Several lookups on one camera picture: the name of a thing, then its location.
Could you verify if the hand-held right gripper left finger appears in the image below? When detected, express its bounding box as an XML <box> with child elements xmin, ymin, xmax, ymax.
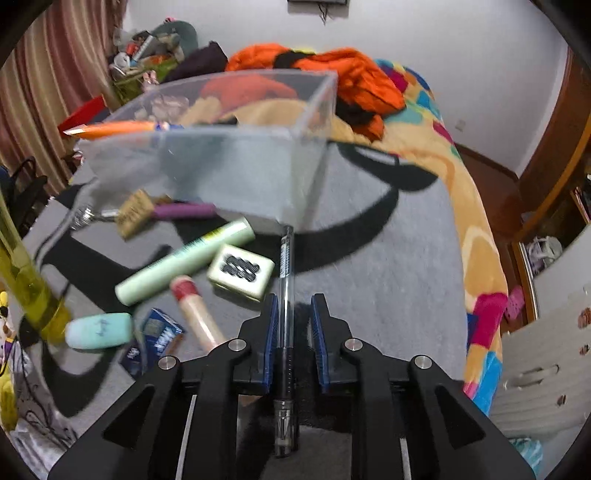
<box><xmin>47</xmin><ymin>294</ymin><xmax>280</xmax><ymax>480</ymax></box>

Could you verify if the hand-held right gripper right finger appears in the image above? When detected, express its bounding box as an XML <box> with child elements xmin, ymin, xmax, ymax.
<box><xmin>310</xmin><ymin>293</ymin><xmax>536</xmax><ymax>480</ymax></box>

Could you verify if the clear black ink pen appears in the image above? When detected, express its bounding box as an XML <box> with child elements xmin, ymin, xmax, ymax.
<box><xmin>272</xmin><ymin>225</ymin><xmax>301</xmax><ymax>459</ymax></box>

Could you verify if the white mahjong tile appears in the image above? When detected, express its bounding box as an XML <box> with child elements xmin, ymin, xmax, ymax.
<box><xmin>206</xmin><ymin>244</ymin><xmax>276</xmax><ymax>303</ymax></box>

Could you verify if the beige tube with red band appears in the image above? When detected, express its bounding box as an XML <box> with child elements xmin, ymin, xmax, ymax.
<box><xmin>170</xmin><ymin>275</ymin><xmax>227</xmax><ymax>350</ymax></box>

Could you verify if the small blue carton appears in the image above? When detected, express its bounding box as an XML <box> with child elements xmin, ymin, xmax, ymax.
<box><xmin>119</xmin><ymin>308</ymin><xmax>185</xmax><ymax>380</ymax></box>

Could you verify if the pale green cosmetic tube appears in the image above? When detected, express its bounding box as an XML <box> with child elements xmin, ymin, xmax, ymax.
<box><xmin>115</xmin><ymin>218</ymin><xmax>256</xmax><ymax>306</ymax></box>

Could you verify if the purple handled metal fork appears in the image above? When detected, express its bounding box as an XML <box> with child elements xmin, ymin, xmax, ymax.
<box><xmin>69</xmin><ymin>202</ymin><xmax>218</xmax><ymax>230</ymax></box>

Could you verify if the clear plastic storage box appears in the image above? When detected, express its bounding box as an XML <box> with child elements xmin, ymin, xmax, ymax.
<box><xmin>76</xmin><ymin>69</ymin><xmax>340</xmax><ymax>229</ymax></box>

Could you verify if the small teal bottle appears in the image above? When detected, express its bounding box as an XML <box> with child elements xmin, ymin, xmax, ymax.
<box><xmin>65</xmin><ymin>312</ymin><xmax>134</xmax><ymax>350</ymax></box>

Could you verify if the yellow-green spray bottle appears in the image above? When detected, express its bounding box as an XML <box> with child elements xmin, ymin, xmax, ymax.
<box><xmin>0</xmin><ymin>189</ymin><xmax>72</xmax><ymax>346</ymax></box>

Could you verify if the orange tube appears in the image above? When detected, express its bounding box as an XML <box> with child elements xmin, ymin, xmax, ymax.
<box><xmin>63</xmin><ymin>120</ymin><xmax>185</xmax><ymax>140</ymax></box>

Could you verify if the colourful patterned blanket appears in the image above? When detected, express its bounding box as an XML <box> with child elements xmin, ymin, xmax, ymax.
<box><xmin>185</xmin><ymin>58</ymin><xmax>511</xmax><ymax>416</ymax></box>

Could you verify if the pink clog shoe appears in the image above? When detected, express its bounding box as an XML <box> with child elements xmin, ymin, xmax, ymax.
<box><xmin>502</xmin><ymin>285</ymin><xmax>526</xmax><ymax>322</ymax></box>

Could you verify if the black garment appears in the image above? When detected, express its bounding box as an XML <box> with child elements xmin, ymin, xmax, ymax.
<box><xmin>276</xmin><ymin>48</ymin><xmax>386</xmax><ymax>137</ymax></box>

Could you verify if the white plastic chair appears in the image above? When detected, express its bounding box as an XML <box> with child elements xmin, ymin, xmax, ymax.
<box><xmin>489</xmin><ymin>226</ymin><xmax>591</xmax><ymax>439</ymax></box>

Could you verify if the white purple bag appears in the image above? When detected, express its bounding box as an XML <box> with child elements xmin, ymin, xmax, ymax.
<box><xmin>526</xmin><ymin>235</ymin><xmax>564</xmax><ymax>273</ymax></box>

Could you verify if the pink pouch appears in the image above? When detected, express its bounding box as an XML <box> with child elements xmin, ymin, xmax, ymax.
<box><xmin>139</xmin><ymin>95</ymin><xmax>190</xmax><ymax>121</ymax></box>

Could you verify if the orange puffer jacket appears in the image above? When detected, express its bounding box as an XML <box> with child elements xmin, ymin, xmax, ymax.
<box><xmin>225</xmin><ymin>43</ymin><xmax>407</xmax><ymax>141</ymax></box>

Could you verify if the yellow soft toy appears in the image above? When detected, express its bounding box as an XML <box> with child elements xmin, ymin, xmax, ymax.
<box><xmin>0</xmin><ymin>291</ymin><xmax>19</xmax><ymax>432</ymax></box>

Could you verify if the black chair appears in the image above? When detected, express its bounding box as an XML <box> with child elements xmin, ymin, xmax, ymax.
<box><xmin>0</xmin><ymin>156</ymin><xmax>51</xmax><ymax>234</ymax></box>

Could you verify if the dark purple clothing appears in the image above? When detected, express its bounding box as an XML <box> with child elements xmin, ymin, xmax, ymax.
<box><xmin>161</xmin><ymin>41</ymin><xmax>229</xmax><ymax>85</ymax></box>

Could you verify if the red box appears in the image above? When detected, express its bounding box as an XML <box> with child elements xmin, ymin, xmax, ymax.
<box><xmin>58</xmin><ymin>95</ymin><xmax>112</xmax><ymax>136</ymax></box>

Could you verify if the green gift bag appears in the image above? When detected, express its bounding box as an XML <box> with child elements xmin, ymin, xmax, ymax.
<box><xmin>137</xmin><ymin>54</ymin><xmax>179</xmax><ymax>75</ymax></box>

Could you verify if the grey-green neck pillow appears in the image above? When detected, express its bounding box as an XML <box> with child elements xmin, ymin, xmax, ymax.
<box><xmin>151</xmin><ymin>21</ymin><xmax>199</xmax><ymax>52</ymax></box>

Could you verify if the wooden wardrobe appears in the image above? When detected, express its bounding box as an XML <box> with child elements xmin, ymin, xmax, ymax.
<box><xmin>508</xmin><ymin>46</ymin><xmax>591</xmax><ymax>324</ymax></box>

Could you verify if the striped pink curtain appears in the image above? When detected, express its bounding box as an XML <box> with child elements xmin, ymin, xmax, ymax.
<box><xmin>0</xmin><ymin>0</ymin><xmax>132</xmax><ymax>185</ymax></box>

